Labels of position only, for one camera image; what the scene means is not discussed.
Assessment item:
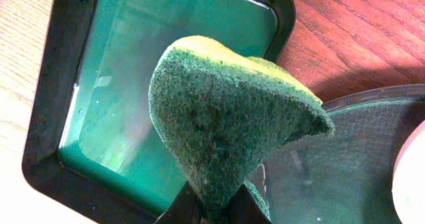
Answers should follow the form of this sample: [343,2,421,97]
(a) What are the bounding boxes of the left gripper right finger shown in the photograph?
[225,184,272,224]

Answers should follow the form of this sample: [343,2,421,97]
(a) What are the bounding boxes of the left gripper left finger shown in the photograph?
[154,181,202,224]

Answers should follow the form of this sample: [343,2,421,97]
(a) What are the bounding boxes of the green yellow sponge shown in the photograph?
[148,35,335,223]

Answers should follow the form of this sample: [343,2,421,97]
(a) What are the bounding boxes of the white plate top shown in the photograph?
[392,123,424,224]

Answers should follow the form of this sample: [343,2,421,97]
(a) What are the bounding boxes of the black round tray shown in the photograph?
[250,84,424,223]

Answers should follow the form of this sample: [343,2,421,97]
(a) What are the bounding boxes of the black rectangular water tray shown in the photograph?
[22,0,296,223]

